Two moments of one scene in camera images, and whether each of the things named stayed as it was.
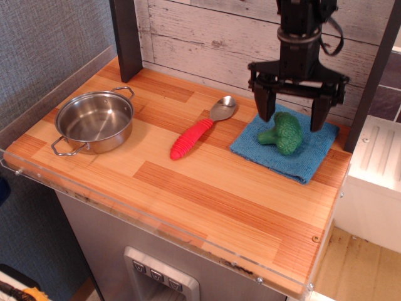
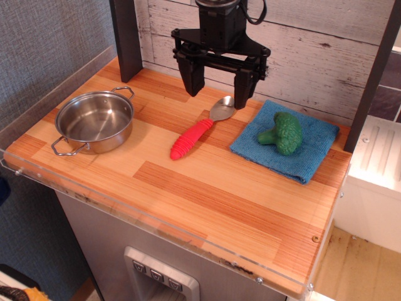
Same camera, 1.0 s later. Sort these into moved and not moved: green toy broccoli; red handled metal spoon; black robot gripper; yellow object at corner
Moved: black robot gripper
Not moved: red handled metal spoon; yellow object at corner; green toy broccoli
